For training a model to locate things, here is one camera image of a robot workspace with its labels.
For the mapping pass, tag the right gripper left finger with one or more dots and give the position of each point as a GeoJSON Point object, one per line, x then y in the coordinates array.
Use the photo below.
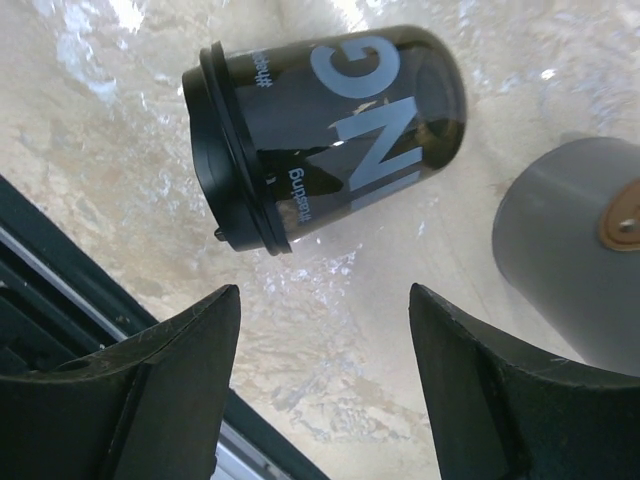
{"type": "Point", "coordinates": [149, 407]}

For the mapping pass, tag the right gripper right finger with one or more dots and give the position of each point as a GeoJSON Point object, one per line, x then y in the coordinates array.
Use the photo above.
{"type": "Point", "coordinates": [501, 408]}

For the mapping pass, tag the dark coffee cup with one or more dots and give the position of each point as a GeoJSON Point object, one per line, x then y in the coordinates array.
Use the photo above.
{"type": "Point", "coordinates": [339, 123]}

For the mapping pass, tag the grey straw holder cup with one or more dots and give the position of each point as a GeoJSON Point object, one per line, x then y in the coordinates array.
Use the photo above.
{"type": "Point", "coordinates": [566, 237]}

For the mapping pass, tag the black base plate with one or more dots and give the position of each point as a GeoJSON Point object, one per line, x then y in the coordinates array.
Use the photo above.
{"type": "Point", "coordinates": [58, 305]}

